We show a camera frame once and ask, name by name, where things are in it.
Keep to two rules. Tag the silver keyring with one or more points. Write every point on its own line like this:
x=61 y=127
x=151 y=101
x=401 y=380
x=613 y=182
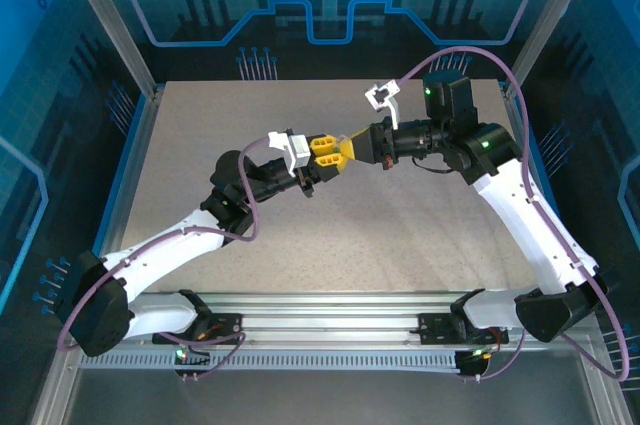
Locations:
x=341 y=137

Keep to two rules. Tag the aluminium frame post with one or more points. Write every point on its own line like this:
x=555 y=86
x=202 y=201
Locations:
x=111 y=20
x=550 y=20

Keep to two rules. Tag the black base connector box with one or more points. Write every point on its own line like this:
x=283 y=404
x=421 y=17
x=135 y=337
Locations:
x=192 y=355
x=472 y=362

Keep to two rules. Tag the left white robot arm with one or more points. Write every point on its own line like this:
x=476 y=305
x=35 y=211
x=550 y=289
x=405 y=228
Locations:
x=160 y=250

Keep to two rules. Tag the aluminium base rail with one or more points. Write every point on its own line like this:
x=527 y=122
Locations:
x=325 y=315

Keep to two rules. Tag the aluminium table side rail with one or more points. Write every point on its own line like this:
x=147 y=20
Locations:
x=530 y=145
x=137 y=155

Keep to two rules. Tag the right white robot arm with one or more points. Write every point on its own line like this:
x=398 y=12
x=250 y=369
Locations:
x=530 y=230

